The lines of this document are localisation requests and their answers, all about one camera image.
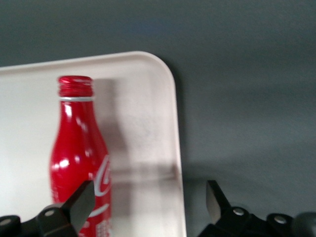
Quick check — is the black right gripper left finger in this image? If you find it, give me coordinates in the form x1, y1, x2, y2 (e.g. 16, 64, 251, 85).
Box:
0, 180, 96, 237

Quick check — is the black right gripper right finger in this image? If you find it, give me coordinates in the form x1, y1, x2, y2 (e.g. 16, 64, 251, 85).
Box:
198, 180, 294, 237

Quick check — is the red coca-cola aluminium bottle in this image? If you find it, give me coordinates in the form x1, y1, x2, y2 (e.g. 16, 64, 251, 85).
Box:
49, 76, 113, 237

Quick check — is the white plastic tray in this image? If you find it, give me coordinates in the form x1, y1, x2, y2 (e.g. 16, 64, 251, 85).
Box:
0, 51, 187, 237

